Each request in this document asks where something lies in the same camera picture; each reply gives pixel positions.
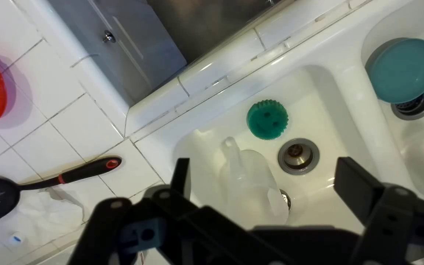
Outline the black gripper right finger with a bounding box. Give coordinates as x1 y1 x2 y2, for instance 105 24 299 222
334 157 424 265

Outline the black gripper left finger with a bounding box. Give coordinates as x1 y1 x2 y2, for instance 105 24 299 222
68 157 252 265

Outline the metal sink drain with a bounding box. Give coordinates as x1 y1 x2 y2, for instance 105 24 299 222
277 138 320 175

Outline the white double sink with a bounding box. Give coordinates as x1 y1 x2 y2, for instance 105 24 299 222
137 0 424 229

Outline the green round scrubber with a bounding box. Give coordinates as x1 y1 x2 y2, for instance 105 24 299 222
246 98 289 139

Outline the teal plate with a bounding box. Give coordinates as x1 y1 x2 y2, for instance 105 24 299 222
365 38 424 104

